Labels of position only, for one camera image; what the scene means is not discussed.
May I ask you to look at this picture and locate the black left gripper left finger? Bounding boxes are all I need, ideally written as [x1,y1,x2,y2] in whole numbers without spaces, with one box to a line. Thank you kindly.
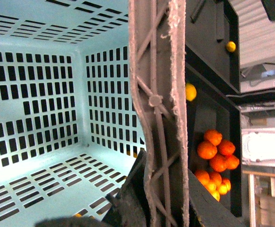
[35,149,149,227]

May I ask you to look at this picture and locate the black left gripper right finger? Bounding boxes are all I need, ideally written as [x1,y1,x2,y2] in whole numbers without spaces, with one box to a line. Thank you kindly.
[189,171,245,227]

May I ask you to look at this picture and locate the light blue plastic basket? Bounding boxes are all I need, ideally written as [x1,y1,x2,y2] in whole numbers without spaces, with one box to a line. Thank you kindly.
[0,0,145,227]

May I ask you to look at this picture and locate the brown basket handle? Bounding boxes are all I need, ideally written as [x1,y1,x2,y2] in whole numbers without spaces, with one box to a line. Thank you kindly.
[129,0,189,227]

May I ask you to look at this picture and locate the yellow lemon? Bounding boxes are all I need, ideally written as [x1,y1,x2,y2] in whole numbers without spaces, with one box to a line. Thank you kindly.
[225,41,236,52]
[185,83,197,102]

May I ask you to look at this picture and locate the orange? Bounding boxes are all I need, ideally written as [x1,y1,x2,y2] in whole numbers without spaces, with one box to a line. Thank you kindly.
[204,129,223,146]
[197,141,217,160]
[226,155,240,170]
[194,170,210,186]
[209,154,227,173]
[217,139,235,156]
[209,172,222,186]

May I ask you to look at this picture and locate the white appliance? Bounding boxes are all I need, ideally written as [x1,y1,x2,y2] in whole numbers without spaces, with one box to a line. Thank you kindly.
[241,128,275,166]

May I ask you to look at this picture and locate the dark wooden display stand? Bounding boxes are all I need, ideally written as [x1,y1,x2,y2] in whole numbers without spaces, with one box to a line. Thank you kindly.
[183,0,243,218]

